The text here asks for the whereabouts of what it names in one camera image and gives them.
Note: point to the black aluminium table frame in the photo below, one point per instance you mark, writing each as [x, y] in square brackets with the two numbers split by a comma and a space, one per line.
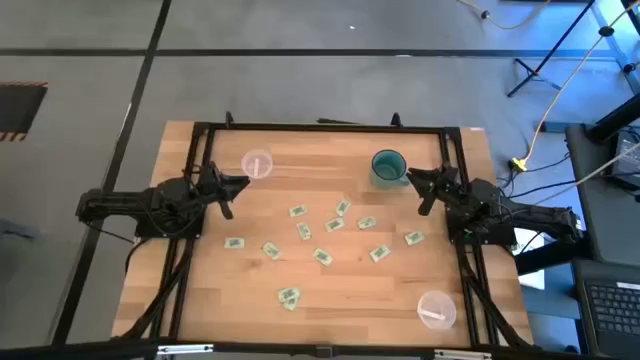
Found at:
[325, 128]

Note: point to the teal ceramic mug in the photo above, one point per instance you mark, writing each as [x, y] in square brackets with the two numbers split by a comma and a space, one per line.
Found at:
[387, 167]

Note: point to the black side desk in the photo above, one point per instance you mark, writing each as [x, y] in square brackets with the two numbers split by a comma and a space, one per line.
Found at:
[595, 215]

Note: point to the green stevia packet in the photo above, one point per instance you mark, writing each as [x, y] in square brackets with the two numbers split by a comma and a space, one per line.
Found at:
[298, 210]
[414, 238]
[380, 253]
[234, 243]
[293, 304]
[366, 222]
[323, 256]
[270, 250]
[343, 207]
[303, 230]
[334, 224]
[286, 292]

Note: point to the white sweetener packet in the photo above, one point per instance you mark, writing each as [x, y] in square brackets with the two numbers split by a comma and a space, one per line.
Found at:
[256, 167]
[432, 315]

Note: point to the black striped floor mat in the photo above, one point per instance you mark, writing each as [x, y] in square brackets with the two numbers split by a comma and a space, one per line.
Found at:
[20, 111]

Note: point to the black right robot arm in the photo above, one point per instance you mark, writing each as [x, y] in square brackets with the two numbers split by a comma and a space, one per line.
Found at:
[540, 217]

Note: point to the silver metal bracket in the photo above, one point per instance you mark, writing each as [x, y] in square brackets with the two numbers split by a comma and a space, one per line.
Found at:
[185, 348]
[462, 355]

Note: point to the yellow power plug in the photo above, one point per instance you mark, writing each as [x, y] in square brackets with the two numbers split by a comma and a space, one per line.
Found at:
[518, 163]

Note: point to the black keyboard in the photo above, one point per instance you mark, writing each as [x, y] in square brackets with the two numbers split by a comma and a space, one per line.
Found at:
[612, 310]

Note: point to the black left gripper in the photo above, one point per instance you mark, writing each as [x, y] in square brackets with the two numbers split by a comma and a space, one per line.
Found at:
[211, 182]

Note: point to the white paper sheet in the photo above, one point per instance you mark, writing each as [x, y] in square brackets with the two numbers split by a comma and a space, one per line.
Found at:
[530, 262]

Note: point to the black tripod stand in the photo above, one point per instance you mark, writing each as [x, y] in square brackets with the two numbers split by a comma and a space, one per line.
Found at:
[550, 55]

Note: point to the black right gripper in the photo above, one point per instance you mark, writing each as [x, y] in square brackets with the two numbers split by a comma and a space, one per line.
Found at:
[445, 184]

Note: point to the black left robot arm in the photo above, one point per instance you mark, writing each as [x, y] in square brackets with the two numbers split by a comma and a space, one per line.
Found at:
[120, 202]

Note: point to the clear plastic cup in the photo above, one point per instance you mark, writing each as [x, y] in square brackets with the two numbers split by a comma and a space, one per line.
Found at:
[265, 157]
[440, 300]

